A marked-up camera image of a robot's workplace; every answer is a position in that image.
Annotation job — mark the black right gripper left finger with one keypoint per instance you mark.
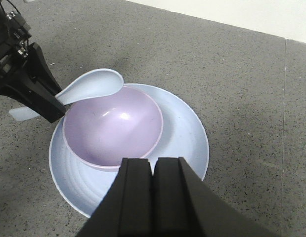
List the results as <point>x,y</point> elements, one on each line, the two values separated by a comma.
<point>125,211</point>

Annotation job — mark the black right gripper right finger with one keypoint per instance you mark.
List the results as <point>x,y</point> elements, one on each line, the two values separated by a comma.
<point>185,207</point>

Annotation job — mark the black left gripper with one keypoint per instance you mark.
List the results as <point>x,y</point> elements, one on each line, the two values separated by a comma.
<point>24,74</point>

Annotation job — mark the light blue soup spoon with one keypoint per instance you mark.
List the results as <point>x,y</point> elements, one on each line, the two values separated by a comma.
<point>93,85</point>

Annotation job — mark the purple bowl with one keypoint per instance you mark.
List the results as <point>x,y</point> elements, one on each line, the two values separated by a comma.
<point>100,132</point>

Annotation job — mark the light blue plate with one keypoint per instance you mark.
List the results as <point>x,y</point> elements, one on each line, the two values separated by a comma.
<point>184,136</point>

